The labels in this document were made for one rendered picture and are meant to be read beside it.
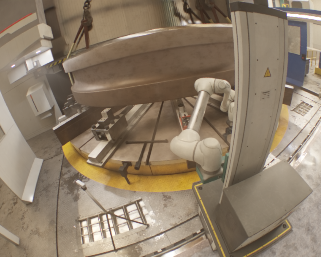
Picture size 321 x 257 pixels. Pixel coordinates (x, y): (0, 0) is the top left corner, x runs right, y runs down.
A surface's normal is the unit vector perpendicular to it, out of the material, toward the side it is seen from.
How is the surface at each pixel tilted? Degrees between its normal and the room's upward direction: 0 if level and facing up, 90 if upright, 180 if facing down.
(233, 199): 0
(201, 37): 90
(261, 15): 90
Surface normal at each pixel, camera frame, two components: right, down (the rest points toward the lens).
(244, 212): -0.18, -0.82
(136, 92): -0.16, 0.57
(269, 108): 0.19, 0.51
